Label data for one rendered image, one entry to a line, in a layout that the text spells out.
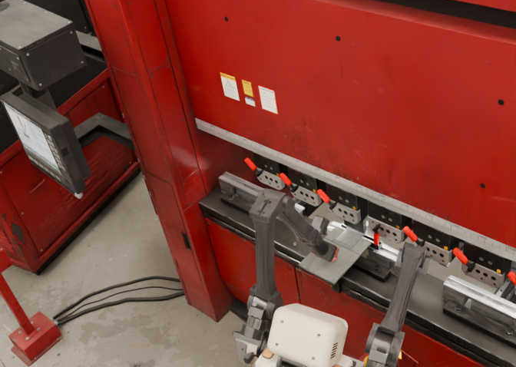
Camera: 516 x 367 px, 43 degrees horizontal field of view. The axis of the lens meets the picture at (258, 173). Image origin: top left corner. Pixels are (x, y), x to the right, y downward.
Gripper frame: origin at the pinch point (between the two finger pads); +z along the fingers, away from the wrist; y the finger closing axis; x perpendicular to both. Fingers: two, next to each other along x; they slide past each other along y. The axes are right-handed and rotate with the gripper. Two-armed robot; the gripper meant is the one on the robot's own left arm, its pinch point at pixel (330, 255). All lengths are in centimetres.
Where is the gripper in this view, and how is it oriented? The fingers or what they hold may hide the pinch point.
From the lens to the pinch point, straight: 266.4
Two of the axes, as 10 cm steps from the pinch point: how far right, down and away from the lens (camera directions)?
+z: 4.6, 4.0, 8.0
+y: -7.5, -3.2, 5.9
